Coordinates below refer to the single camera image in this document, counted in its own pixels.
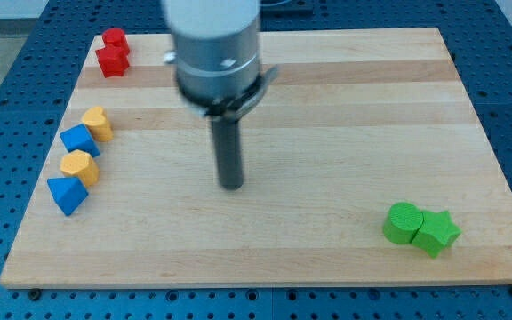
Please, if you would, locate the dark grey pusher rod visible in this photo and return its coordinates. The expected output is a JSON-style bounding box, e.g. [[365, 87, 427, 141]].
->
[[211, 120, 244, 190]]

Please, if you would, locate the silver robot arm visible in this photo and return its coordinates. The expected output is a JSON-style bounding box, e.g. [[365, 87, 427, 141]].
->
[[161, 0, 278, 190]]

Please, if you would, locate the yellow hexagon block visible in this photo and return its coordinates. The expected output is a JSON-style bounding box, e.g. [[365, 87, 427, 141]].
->
[[60, 149, 100, 187]]

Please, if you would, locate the blue triangle block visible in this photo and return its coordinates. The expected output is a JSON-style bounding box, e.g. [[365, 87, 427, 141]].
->
[[47, 177, 89, 216]]

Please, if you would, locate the wooden board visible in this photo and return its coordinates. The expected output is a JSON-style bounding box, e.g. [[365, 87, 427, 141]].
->
[[0, 28, 512, 289]]

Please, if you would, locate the yellow heart block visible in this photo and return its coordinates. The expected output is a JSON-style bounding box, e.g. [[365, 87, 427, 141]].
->
[[81, 106, 114, 142]]

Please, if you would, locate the red star block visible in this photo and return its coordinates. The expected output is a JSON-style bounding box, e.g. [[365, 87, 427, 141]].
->
[[95, 45, 130, 78]]

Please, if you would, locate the red cylinder block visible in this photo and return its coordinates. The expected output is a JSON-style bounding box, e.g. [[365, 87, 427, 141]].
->
[[101, 28, 130, 55]]

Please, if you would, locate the blue cube block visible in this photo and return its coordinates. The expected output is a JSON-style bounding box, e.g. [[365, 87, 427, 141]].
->
[[60, 124, 100, 157]]

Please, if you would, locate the green cylinder block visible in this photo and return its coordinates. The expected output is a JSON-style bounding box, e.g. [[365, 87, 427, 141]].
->
[[382, 202, 424, 244]]

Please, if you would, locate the green star block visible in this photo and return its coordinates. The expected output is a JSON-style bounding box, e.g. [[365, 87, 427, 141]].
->
[[411, 210, 462, 258]]

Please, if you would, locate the blue perforated table plate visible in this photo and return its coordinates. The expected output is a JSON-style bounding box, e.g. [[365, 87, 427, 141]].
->
[[0, 0, 512, 319]]

